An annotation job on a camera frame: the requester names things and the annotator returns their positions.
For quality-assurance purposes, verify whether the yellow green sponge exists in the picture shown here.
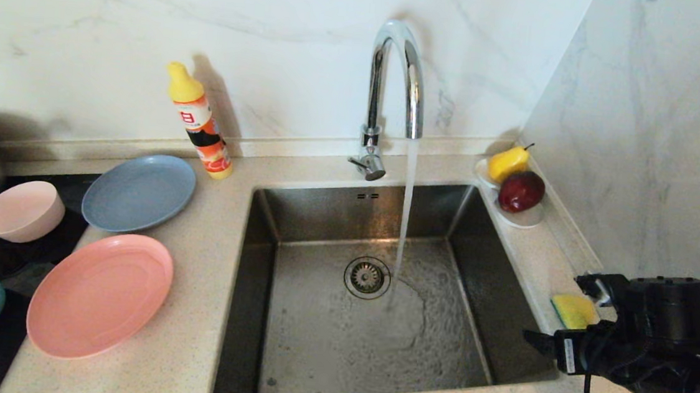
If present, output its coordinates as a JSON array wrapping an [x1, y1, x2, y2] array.
[[549, 291, 603, 333]]

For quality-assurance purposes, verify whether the orange white dish soap bottle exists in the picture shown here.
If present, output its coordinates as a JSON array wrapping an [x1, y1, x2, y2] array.
[[159, 61, 241, 181]]

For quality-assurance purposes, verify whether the blue grey plate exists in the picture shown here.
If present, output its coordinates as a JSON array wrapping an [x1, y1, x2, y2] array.
[[80, 149, 199, 239]]

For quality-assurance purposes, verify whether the pink plate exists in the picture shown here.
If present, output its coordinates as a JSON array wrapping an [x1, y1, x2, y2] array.
[[23, 226, 177, 367]]

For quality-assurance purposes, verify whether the pink bowl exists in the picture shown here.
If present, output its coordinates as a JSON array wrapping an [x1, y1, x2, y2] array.
[[0, 177, 68, 247]]

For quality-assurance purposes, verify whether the stainless steel sink basin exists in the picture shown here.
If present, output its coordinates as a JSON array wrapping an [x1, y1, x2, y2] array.
[[212, 165, 576, 393]]

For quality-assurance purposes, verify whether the small white fruit dish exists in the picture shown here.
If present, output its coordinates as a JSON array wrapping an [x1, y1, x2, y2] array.
[[471, 156, 552, 231]]

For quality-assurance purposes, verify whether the dark red apple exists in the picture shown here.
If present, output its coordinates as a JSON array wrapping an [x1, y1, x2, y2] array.
[[498, 168, 549, 216]]

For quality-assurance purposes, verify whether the running water stream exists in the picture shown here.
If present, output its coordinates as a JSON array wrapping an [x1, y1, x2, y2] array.
[[387, 137, 422, 313]]

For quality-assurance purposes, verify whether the yellow pear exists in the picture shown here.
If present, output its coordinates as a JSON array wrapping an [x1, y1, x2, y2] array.
[[487, 140, 536, 186]]

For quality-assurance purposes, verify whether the round metal drain strainer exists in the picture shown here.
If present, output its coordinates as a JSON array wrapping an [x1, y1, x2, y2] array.
[[342, 253, 393, 301]]

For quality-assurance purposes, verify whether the chrome gooseneck faucet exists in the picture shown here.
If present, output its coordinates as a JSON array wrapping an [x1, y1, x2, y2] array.
[[346, 16, 433, 186]]

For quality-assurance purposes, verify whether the black induction cooktop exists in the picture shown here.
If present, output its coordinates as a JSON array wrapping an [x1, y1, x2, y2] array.
[[0, 166, 103, 393]]

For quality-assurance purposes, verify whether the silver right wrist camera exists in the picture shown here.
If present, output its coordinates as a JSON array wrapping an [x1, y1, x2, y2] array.
[[572, 272, 619, 309]]

